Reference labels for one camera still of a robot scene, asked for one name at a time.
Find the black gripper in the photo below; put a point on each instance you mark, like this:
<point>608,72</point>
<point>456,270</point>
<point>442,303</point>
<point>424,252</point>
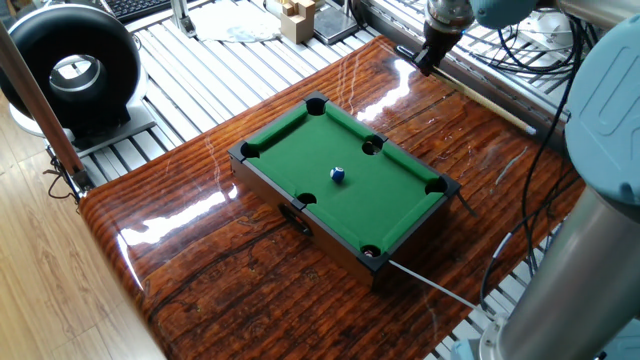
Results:
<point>440,42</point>

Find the black and wood pool cue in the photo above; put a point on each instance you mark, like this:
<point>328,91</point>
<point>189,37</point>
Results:
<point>480,97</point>

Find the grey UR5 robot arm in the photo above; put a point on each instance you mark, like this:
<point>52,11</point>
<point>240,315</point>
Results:
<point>575,280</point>

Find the blue striped pool ball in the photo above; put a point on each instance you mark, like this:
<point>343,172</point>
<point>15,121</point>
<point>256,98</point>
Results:
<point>337,174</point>

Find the green mini pool table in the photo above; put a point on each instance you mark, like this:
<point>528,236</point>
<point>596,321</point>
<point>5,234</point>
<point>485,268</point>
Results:
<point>360,200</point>

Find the red pool ball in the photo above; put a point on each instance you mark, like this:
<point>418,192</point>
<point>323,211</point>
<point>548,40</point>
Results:
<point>369,253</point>

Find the grey square plate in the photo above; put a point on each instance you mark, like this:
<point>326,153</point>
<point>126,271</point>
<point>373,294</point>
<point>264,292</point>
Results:
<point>332,22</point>

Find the wooden block puzzle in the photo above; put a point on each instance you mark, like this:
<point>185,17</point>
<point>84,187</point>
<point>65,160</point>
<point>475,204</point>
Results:
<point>297,22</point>

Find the white cloth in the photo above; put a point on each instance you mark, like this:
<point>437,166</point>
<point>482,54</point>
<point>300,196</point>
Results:
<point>235,22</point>

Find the white zip tie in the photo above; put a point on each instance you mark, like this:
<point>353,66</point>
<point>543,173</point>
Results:
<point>435,285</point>

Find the black keyboard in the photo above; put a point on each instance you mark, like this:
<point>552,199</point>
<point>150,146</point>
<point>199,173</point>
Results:
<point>135,7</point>

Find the aluminium post foot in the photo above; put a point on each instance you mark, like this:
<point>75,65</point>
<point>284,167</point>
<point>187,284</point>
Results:
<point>182,20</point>

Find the metal corner bracket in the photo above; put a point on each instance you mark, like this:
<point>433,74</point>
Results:
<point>82,180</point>

